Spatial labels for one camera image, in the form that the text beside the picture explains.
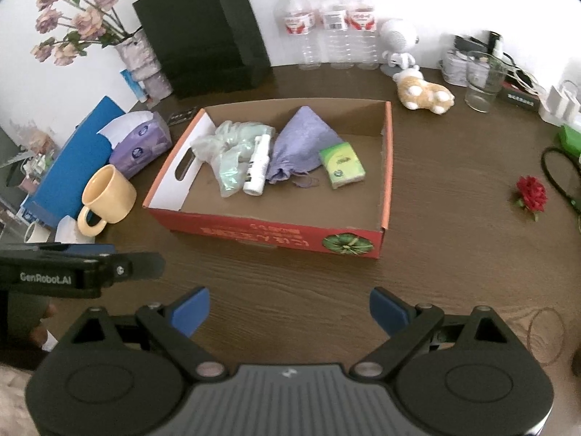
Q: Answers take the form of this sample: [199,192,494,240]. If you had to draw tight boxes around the person's left hand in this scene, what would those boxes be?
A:
[28,300,59,353]

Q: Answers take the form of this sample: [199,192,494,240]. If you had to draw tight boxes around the purple tissue pack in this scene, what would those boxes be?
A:
[97,110,174,179]

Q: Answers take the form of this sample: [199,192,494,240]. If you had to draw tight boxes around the pink fuzzy garment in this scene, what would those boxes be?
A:
[0,362,42,436]

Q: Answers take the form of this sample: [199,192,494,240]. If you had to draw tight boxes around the green tissue pack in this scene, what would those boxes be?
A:
[318,142,366,190]

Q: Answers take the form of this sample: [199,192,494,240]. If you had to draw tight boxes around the brown hair tie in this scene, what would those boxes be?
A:
[527,307,568,365]

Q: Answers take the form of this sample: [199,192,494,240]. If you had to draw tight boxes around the clear water bottle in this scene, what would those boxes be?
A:
[313,0,353,70]
[338,0,380,70]
[276,0,321,70]

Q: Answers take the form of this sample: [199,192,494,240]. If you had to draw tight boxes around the brown wooden desk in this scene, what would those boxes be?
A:
[0,60,581,436]

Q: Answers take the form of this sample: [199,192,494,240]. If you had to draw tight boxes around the white robot toy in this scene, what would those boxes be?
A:
[378,17,419,76]

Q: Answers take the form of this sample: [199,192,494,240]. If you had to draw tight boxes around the black cord loop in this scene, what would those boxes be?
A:
[540,146,581,215]

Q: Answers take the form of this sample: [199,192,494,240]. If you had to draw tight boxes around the red rose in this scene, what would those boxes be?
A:
[512,175,549,223]

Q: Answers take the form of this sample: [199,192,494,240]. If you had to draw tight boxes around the pink artificial flowers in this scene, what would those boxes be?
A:
[30,0,142,67]

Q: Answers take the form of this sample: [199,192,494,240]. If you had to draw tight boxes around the orange cardboard box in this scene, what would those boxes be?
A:
[142,98,393,261]

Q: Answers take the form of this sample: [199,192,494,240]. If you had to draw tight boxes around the blue folder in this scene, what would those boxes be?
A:
[22,95,128,230]

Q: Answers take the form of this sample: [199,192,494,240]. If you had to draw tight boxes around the small white cup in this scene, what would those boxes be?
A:
[22,221,50,244]

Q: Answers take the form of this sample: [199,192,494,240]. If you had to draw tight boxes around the purple drawstring pouch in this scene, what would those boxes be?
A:
[265,105,346,189]

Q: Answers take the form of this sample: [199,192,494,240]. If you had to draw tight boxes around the blue tube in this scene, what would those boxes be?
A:
[120,68,151,103]

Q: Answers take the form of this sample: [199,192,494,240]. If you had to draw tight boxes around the black device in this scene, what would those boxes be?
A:
[453,30,505,56]

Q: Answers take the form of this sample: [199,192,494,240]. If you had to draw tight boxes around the white spray bottle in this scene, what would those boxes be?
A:
[242,135,272,196]

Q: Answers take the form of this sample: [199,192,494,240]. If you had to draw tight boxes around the white paper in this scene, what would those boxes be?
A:
[54,214,97,245]

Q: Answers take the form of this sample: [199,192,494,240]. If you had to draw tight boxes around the yellow mug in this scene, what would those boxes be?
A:
[77,164,138,236]

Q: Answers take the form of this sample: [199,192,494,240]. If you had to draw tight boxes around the white plastic bag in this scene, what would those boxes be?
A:
[190,120,277,199]

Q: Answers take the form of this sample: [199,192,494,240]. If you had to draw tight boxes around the clear glass cup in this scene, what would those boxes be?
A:
[463,50,508,113]

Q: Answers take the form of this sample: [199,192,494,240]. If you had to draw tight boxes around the white charger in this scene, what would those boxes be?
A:
[540,80,581,126]

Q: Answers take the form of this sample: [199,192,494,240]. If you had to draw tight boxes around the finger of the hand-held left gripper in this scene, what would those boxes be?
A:
[0,243,117,259]
[108,253,167,285]

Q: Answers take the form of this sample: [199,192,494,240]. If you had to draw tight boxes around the black card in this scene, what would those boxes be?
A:
[166,108,199,126]

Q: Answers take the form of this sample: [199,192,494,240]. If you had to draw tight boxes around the green plastic object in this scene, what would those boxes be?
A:
[558,124,581,156]

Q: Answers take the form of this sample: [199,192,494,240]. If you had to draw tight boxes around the black paper bag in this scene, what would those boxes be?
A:
[132,0,272,100]

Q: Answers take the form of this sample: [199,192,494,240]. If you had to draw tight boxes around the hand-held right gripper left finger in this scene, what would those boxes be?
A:
[62,287,227,381]

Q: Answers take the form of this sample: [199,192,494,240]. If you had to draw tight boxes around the tan plush toy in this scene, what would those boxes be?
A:
[392,66,455,116]

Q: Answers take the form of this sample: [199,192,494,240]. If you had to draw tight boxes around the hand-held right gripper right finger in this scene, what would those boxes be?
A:
[349,287,516,380]

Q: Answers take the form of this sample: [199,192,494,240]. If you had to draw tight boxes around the pale ribbed vase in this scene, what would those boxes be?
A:
[114,28,174,103]

